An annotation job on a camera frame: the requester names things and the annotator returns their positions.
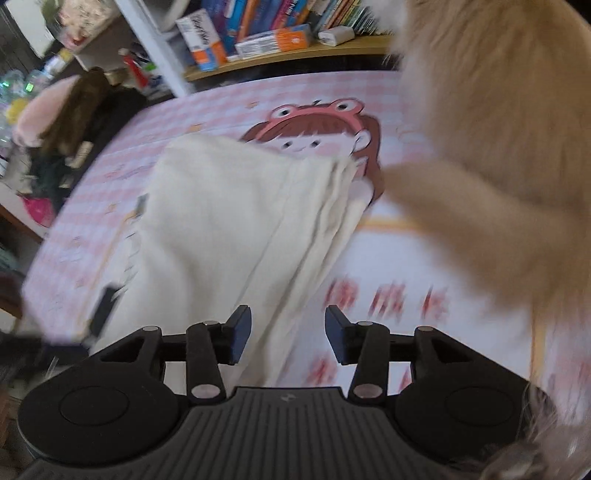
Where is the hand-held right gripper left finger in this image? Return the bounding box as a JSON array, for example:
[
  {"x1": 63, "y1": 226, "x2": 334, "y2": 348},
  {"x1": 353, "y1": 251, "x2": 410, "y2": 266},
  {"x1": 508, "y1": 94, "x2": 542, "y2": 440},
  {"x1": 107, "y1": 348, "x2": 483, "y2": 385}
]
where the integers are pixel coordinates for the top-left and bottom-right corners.
[{"x1": 99, "y1": 305, "x2": 253, "y2": 401}]

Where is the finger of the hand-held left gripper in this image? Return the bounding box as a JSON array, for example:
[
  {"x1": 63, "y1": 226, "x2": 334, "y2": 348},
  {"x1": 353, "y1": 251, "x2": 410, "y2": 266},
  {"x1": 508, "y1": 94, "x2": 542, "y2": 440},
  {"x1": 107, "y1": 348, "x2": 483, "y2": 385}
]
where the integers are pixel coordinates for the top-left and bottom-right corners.
[{"x1": 83, "y1": 285, "x2": 123, "y2": 344}]

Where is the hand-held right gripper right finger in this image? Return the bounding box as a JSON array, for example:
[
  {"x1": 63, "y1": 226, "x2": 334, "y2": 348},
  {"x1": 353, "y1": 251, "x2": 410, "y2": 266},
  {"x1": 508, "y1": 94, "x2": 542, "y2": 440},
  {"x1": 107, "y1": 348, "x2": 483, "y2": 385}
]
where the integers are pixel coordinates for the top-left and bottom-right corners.
[{"x1": 324, "y1": 305, "x2": 478, "y2": 400}]

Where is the cream t-shirt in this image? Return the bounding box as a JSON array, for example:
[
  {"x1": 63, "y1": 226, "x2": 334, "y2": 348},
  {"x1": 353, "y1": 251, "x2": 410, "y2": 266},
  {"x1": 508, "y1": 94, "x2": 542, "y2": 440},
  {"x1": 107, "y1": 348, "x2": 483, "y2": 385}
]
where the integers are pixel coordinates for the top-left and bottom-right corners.
[{"x1": 90, "y1": 134, "x2": 375, "y2": 393}]

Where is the bright pink pouch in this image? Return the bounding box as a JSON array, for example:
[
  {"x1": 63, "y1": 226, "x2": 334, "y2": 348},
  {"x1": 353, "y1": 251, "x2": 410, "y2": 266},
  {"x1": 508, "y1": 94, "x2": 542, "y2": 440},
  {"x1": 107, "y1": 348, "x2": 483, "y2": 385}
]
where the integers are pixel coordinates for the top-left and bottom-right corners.
[{"x1": 22, "y1": 196, "x2": 57, "y2": 228}]

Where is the dark green garment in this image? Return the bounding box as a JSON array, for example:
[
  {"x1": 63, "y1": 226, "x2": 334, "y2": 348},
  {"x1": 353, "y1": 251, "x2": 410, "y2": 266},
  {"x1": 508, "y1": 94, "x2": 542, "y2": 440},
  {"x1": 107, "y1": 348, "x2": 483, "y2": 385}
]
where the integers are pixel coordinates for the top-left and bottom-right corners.
[{"x1": 28, "y1": 152, "x2": 75, "y2": 213}]

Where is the cream wristwatch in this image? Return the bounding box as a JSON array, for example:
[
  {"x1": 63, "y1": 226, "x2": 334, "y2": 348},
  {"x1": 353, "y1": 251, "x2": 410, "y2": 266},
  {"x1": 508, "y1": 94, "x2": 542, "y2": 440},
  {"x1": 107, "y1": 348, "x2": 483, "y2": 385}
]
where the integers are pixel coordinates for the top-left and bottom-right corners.
[{"x1": 69, "y1": 141, "x2": 95, "y2": 167}]

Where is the olive green garment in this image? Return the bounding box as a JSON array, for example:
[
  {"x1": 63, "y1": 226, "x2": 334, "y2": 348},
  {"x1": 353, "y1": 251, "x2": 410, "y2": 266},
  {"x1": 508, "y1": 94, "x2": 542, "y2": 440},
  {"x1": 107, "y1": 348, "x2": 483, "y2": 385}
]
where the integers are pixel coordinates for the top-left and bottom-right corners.
[{"x1": 39, "y1": 67, "x2": 112, "y2": 158}]

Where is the pink cushion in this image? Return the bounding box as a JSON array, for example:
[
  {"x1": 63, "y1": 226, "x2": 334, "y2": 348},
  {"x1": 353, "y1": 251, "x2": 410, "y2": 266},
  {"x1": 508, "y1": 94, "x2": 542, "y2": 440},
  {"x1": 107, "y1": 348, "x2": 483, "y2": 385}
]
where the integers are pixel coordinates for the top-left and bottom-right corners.
[{"x1": 11, "y1": 74, "x2": 81, "y2": 146}]

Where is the white jar with green lid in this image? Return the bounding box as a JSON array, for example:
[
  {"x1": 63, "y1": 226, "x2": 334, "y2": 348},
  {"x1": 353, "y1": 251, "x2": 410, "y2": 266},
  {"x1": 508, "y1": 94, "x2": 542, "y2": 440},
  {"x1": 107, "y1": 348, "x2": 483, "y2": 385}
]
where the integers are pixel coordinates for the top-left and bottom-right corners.
[{"x1": 139, "y1": 60, "x2": 169, "y2": 93}]

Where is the red tassel ornament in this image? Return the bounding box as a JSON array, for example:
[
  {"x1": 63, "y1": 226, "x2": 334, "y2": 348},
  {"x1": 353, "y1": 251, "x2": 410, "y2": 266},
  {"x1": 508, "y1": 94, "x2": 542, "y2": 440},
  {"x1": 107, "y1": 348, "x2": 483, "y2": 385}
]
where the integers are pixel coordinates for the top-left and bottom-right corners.
[{"x1": 119, "y1": 47, "x2": 147, "y2": 88}]

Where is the wooden bookshelf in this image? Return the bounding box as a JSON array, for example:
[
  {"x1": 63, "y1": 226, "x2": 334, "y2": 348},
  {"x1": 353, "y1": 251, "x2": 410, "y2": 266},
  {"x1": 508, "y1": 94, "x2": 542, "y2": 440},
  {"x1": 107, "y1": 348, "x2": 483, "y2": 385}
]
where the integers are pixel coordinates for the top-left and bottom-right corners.
[{"x1": 182, "y1": 0, "x2": 402, "y2": 84}]

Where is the fluffy cream cat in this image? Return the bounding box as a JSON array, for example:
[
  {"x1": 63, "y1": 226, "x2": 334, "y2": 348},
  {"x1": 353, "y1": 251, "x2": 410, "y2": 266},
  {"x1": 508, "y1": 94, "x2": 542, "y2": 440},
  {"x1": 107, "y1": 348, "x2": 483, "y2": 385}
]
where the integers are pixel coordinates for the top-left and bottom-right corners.
[{"x1": 369, "y1": 0, "x2": 591, "y2": 480}]

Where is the tall white orange box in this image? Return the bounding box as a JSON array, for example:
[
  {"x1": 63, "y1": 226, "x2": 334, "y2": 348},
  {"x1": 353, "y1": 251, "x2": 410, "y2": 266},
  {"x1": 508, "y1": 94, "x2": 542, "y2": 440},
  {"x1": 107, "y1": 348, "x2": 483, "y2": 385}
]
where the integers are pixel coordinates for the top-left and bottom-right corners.
[{"x1": 175, "y1": 8, "x2": 228, "y2": 72}]

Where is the flat white orange box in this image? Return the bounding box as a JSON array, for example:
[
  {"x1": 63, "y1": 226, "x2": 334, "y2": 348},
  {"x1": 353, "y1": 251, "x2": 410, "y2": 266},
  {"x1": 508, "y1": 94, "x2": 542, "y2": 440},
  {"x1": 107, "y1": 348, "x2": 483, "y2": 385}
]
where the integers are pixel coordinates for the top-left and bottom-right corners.
[{"x1": 235, "y1": 24, "x2": 315, "y2": 58}]

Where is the white charger plug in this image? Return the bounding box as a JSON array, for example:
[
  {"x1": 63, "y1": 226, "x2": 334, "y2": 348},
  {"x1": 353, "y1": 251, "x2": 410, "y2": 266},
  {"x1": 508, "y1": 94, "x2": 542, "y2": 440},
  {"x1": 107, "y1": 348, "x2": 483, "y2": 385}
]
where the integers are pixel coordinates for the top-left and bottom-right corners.
[{"x1": 318, "y1": 25, "x2": 356, "y2": 46}]

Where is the row of colourful books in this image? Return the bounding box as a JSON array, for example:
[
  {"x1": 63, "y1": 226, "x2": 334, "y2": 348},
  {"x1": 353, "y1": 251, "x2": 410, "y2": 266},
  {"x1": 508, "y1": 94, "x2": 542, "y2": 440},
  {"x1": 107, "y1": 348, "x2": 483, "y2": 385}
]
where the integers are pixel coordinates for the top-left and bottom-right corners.
[{"x1": 201, "y1": 0, "x2": 384, "y2": 51}]

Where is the white shelf post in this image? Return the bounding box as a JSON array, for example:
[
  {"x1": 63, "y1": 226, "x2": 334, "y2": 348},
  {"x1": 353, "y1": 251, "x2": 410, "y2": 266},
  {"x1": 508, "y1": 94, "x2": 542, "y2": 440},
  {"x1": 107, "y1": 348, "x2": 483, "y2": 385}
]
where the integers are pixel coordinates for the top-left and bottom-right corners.
[{"x1": 115, "y1": 0, "x2": 195, "y2": 97}]

